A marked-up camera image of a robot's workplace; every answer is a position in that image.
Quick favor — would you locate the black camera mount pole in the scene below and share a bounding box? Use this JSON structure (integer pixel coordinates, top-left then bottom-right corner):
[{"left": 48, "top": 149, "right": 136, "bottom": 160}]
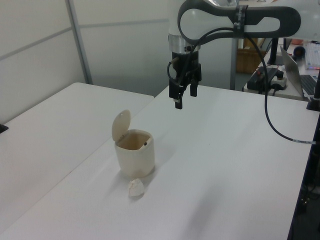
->
[{"left": 286, "top": 64, "right": 320, "bottom": 240}]

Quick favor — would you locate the dark round mug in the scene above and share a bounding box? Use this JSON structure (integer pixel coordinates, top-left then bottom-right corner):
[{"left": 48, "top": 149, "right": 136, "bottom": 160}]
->
[{"left": 293, "top": 45, "right": 307, "bottom": 60}]

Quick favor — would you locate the thin grey partition post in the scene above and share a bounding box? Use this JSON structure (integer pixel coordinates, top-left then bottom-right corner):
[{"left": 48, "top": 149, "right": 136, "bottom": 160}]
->
[{"left": 229, "top": 36, "right": 239, "bottom": 91}]

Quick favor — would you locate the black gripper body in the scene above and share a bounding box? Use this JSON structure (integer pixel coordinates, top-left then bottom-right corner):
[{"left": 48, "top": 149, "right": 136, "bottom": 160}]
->
[{"left": 170, "top": 50, "right": 201, "bottom": 84}]

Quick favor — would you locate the small white lidded bin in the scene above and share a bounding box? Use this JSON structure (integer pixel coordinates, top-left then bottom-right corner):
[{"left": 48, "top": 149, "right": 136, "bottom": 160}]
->
[{"left": 111, "top": 108, "right": 157, "bottom": 179}]

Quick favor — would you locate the white paper trash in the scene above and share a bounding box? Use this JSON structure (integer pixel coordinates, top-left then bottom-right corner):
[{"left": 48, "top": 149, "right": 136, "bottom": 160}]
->
[{"left": 127, "top": 178, "right": 146, "bottom": 199}]

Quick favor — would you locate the silver laptop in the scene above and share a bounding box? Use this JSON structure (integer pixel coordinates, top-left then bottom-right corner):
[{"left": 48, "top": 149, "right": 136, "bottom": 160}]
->
[{"left": 279, "top": 44, "right": 319, "bottom": 99}]

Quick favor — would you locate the black power box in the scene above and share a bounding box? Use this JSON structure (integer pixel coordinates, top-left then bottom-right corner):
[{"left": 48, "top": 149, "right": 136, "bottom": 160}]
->
[{"left": 249, "top": 65, "right": 280, "bottom": 89}]

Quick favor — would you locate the black monitor stand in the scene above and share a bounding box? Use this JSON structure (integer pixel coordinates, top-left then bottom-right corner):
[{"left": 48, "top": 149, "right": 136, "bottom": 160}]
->
[{"left": 266, "top": 37, "right": 286, "bottom": 66}]

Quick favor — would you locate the grey emergency stop button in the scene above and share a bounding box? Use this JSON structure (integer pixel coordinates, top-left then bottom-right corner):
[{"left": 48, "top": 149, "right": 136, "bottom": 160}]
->
[{"left": 270, "top": 70, "right": 289, "bottom": 91}]

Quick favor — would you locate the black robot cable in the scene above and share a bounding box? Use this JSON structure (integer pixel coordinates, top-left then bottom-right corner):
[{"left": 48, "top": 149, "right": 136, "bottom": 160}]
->
[{"left": 166, "top": 26, "right": 320, "bottom": 146}]

